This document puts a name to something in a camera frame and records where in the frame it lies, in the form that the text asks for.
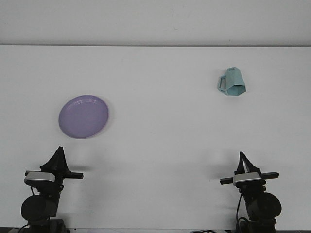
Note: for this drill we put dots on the pale blue hexagonal cup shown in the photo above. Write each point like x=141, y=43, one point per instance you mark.
x=234, y=81

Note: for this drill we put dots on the pale purple round plate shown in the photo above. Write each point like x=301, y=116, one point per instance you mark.
x=83, y=117

